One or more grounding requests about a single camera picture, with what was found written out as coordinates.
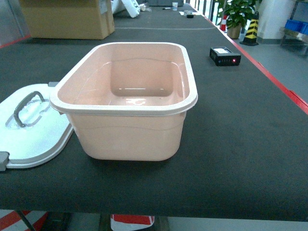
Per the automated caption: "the potted green plant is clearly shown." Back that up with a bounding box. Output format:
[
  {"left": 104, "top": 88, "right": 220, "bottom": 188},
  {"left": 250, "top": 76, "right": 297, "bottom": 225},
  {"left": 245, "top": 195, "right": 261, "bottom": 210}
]
[{"left": 215, "top": 0, "right": 262, "bottom": 39}]

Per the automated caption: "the white box lid grey handle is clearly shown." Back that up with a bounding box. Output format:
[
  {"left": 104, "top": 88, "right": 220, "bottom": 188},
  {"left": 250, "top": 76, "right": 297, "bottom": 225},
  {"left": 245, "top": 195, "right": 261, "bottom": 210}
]
[{"left": 0, "top": 82, "right": 73, "bottom": 171}]

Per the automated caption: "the red white traffic cone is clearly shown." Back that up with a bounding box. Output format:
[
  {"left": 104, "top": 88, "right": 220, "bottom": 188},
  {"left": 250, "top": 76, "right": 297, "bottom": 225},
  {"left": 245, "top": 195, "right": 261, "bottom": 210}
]
[{"left": 220, "top": 15, "right": 228, "bottom": 32}]

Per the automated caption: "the yellow black striped cone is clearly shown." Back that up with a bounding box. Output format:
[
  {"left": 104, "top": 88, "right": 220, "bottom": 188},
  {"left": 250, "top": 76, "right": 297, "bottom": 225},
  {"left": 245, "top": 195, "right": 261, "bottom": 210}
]
[{"left": 240, "top": 11, "right": 259, "bottom": 46}]

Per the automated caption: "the pink plastic storage box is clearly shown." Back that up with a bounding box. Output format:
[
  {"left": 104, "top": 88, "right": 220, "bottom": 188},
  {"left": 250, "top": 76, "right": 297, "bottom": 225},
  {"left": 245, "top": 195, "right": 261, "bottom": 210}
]
[{"left": 50, "top": 42, "right": 198, "bottom": 161}]

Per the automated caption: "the brown cardboard box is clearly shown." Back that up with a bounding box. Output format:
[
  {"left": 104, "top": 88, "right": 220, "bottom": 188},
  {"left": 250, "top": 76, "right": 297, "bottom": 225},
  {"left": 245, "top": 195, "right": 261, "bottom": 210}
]
[{"left": 19, "top": 0, "right": 115, "bottom": 40}]

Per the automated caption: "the small blue bin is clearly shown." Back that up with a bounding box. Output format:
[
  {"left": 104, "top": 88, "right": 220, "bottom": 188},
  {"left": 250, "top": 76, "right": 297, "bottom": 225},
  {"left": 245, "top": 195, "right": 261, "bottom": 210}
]
[{"left": 284, "top": 19, "right": 308, "bottom": 35}]

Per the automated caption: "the black electronic device box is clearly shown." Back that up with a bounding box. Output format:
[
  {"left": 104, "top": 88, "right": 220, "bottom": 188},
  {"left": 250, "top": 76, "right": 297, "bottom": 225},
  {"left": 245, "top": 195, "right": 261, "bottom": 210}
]
[{"left": 209, "top": 47, "right": 241, "bottom": 66}]

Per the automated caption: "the red white striped bollard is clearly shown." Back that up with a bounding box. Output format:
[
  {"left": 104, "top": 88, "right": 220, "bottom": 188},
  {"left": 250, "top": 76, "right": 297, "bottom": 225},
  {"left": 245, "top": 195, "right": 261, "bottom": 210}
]
[{"left": 110, "top": 214, "right": 155, "bottom": 231}]

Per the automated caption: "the dark grey table mat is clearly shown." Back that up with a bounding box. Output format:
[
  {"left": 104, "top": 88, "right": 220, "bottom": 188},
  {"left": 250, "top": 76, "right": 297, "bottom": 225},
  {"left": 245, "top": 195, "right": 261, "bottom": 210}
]
[{"left": 0, "top": 7, "right": 308, "bottom": 221}]

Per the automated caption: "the white paper cup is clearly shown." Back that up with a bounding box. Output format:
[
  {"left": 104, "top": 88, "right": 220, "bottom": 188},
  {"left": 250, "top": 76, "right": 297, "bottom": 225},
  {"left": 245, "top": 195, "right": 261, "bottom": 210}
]
[{"left": 172, "top": 2, "right": 178, "bottom": 11}]

